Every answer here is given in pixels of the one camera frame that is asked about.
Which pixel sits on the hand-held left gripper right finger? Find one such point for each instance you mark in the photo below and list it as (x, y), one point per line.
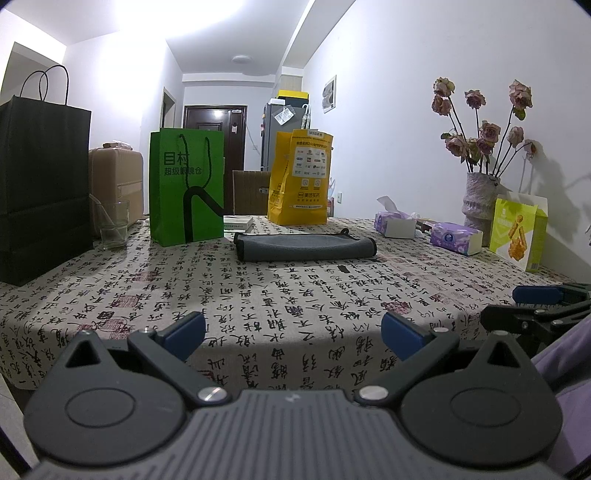
(400, 333)

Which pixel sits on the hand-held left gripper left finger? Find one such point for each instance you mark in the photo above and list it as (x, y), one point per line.
(187, 331)

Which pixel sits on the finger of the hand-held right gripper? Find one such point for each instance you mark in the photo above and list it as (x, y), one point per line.
(535, 295)
(508, 317)

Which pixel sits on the grey towel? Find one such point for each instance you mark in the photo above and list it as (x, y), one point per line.
(300, 247)

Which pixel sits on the yellow-green snack bag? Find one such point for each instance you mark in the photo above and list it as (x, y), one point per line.
(512, 235)

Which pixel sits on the person's purple clothing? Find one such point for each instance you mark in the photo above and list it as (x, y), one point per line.
(572, 406)

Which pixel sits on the purple tissue pack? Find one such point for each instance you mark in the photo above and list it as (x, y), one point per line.
(455, 239)

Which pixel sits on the calligraphy printed tablecloth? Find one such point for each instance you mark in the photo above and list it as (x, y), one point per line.
(277, 295)

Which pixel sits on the grey textured vase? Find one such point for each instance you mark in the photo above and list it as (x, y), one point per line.
(482, 203)

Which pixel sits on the open purple tissue box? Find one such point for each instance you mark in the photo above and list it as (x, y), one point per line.
(395, 226)

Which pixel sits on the white flat box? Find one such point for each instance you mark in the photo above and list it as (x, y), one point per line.
(238, 224)

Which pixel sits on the clear drinking glass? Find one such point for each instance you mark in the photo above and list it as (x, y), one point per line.
(114, 230)

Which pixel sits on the green paper bag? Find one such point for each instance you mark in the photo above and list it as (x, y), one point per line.
(180, 194)

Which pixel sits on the clear straw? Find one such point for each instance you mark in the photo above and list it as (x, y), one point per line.
(99, 207)

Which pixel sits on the brown cardboard box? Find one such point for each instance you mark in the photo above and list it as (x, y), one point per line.
(249, 191)

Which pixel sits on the beige suitcase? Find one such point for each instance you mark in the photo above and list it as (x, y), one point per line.
(117, 180)

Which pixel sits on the bunch of dried roses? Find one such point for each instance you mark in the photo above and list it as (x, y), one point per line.
(489, 134)

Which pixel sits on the yellow paper bag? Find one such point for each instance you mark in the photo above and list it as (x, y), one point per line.
(300, 184)

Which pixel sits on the black paper bag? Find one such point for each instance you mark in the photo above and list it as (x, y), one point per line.
(41, 184)

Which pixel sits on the grey refrigerator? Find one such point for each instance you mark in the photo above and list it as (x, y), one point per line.
(270, 138)

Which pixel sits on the dark brown door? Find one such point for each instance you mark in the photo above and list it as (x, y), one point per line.
(214, 120)

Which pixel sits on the yellow and black box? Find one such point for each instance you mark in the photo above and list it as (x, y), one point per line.
(293, 97)

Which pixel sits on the round ceiling lamp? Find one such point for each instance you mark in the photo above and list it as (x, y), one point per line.
(241, 59)

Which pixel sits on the wall picture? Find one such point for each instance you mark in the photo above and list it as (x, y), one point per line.
(329, 94)

